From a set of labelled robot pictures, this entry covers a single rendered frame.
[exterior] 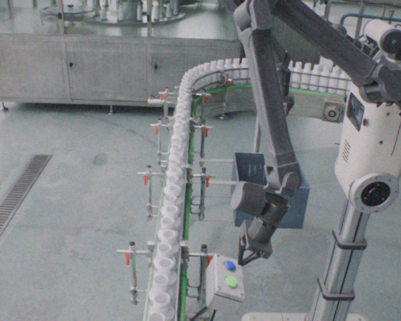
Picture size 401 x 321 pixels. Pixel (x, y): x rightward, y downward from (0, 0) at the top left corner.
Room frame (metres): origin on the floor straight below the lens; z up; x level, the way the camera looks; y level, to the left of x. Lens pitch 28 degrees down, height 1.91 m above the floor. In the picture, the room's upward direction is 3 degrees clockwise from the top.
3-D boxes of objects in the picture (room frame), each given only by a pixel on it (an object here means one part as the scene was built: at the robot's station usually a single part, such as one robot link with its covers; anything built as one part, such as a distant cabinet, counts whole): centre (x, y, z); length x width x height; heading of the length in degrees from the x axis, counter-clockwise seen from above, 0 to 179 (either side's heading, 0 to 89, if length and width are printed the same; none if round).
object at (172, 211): (1.06, 0.08, 1.08); 0.06 x 0.06 x 0.17
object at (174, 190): (1.18, 0.08, 1.08); 0.06 x 0.06 x 0.17
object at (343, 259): (1.26, -0.57, 0.74); 0.11 x 0.11 x 0.40; 1
